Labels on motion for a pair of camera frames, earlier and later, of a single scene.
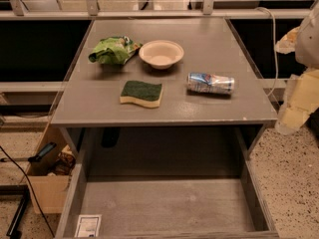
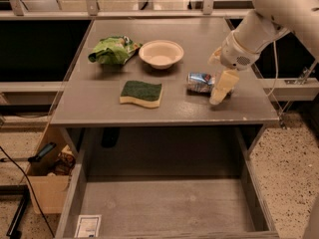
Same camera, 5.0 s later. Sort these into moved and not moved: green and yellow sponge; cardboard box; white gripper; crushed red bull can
Moved: white gripper
Not moved: cardboard box; green and yellow sponge; crushed red bull can
